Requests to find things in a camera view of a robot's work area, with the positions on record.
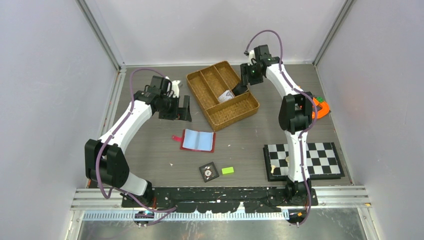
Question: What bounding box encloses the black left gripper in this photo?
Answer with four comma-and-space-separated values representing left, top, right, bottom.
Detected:
157, 94, 191, 122

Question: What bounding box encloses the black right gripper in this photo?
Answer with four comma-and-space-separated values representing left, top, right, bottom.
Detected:
240, 61, 264, 87

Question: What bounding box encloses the black credit card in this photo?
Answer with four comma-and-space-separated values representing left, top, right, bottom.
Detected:
231, 82, 249, 97

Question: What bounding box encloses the red leather card holder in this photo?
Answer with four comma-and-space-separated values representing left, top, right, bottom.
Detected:
171, 129, 216, 153

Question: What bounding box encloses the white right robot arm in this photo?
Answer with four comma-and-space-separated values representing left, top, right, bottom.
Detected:
232, 45, 315, 205

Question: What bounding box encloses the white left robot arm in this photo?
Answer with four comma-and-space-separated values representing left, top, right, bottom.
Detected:
84, 76, 192, 207

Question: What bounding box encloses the woven wicker divided tray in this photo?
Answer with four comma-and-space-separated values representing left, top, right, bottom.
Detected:
186, 61, 260, 132

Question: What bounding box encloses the poker chip in black case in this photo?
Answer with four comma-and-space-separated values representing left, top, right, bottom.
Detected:
199, 162, 220, 183

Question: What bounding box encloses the green rectangular block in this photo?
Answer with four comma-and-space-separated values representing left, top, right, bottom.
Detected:
221, 166, 235, 175

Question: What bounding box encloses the green toy brick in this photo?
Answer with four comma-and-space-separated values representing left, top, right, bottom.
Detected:
314, 96, 325, 103

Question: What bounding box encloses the wooden chess piece lower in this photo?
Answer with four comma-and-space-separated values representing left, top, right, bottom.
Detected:
270, 165, 276, 175

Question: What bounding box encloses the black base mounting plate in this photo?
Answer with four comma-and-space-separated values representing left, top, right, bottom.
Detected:
121, 186, 308, 214

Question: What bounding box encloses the black white chessboard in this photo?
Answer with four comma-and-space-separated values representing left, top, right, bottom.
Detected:
263, 142, 345, 182

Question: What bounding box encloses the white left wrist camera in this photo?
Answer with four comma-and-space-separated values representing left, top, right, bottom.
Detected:
169, 80, 183, 98

